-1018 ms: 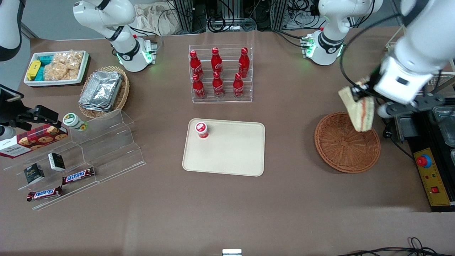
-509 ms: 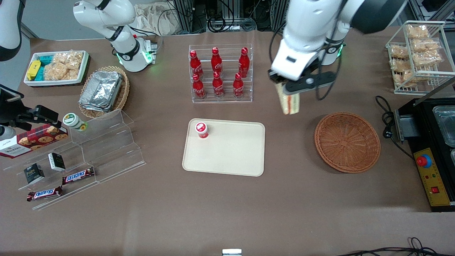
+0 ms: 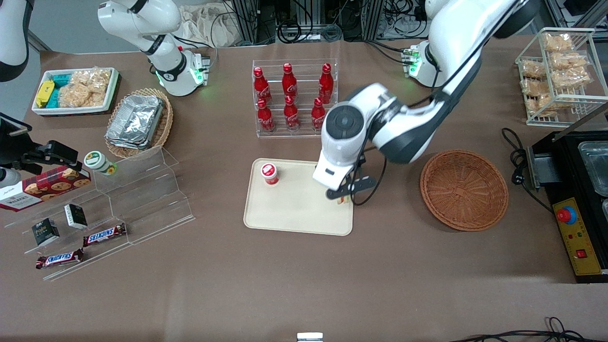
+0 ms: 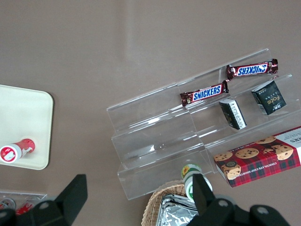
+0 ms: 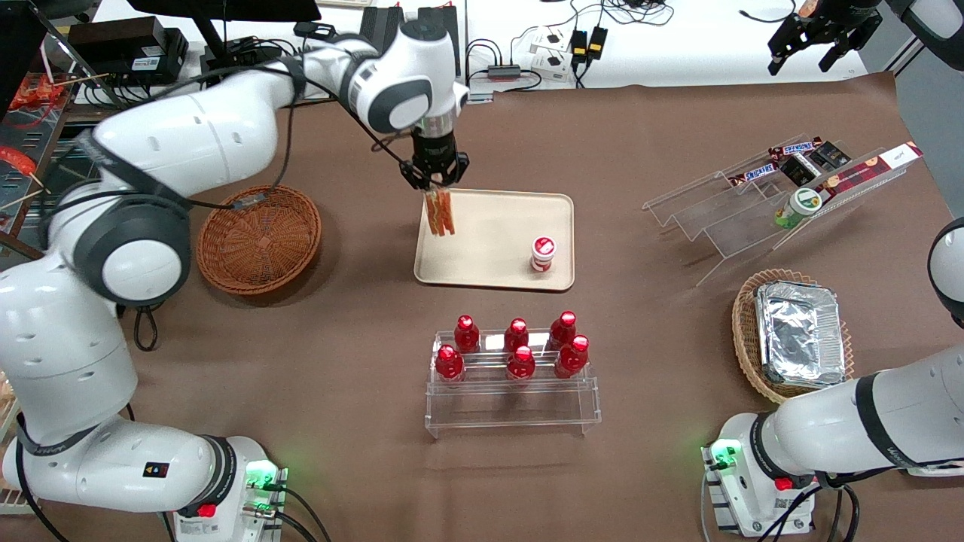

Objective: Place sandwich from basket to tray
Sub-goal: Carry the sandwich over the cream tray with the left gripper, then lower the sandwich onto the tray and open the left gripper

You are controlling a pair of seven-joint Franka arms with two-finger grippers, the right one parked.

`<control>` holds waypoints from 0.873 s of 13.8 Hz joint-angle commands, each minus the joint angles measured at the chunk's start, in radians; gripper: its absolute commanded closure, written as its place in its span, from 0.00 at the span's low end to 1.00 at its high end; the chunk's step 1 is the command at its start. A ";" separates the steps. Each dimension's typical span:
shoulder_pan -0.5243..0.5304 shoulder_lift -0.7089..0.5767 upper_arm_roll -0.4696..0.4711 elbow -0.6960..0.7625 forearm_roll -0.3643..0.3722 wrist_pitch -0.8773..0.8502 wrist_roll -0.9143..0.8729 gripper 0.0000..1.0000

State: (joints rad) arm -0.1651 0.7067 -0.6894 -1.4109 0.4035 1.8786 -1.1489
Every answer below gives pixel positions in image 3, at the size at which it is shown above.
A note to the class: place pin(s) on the red lid cup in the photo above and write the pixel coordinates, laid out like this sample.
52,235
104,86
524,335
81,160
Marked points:
269,173

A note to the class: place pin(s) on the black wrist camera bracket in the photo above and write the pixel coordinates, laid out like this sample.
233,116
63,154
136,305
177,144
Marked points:
363,184

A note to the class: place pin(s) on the snickers chocolate bar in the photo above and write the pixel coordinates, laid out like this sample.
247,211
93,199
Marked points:
59,259
104,234

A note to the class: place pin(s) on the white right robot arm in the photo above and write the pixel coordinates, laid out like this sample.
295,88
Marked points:
166,66

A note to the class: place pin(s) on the beige cloth bag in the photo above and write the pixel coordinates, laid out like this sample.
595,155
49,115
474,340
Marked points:
204,26

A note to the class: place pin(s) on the white rectangular snack bin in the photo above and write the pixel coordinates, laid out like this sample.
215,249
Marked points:
111,92

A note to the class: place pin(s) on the wrapped rice cracker pack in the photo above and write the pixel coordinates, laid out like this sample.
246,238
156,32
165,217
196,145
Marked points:
558,42
572,78
567,61
534,87
534,69
541,105

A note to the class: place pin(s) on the red cola bottle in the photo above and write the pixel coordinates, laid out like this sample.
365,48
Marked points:
317,116
261,85
264,116
291,114
289,83
326,85

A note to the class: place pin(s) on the triangular sandwich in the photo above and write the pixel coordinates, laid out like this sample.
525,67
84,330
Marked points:
344,201

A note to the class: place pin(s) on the small black carton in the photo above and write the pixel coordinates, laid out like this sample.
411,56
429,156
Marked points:
45,232
75,216

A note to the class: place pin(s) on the teal snack packet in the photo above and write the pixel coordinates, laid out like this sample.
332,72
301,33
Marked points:
61,80
53,98

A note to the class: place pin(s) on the clear bag of crackers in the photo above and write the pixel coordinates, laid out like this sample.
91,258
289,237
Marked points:
85,88

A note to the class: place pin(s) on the black machine with yellow panel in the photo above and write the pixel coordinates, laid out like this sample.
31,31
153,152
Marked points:
565,190

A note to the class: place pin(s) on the yellow snack packet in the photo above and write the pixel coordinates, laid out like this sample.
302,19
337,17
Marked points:
44,93

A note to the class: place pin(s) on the aluminium frame post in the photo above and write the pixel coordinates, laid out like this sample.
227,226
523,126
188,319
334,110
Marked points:
375,19
247,21

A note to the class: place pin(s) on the clear acrylic bottle rack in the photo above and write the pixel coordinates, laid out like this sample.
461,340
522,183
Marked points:
297,130

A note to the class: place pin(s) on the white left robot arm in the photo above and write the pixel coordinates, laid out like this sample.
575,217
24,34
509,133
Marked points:
408,128

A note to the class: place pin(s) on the steel pan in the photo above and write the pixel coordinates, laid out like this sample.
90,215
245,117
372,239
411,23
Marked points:
596,166

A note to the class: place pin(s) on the green lid yogurt cup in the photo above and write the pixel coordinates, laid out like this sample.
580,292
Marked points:
99,162

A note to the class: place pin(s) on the clear acrylic stepped shelf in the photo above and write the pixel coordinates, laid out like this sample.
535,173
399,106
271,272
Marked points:
147,204

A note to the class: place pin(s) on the round brown wicker basket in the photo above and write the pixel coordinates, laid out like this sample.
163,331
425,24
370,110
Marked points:
463,190

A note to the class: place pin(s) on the red tartan cookie box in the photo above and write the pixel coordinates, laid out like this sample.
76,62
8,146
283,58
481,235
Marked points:
42,188

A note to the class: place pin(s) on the beige plastic tray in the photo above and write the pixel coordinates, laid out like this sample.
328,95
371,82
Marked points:
294,209

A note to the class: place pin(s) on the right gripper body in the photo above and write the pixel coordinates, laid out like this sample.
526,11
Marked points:
29,157

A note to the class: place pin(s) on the oval tan wicker basket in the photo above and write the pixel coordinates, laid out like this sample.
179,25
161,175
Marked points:
164,123

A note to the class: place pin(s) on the small white device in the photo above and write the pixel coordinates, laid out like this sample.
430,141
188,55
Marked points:
309,337

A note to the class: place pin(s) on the aluminium foil container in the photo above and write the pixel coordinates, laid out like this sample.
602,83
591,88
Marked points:
135,118
126,144

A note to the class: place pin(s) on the red emergency stop button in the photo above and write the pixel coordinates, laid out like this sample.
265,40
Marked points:
566,215

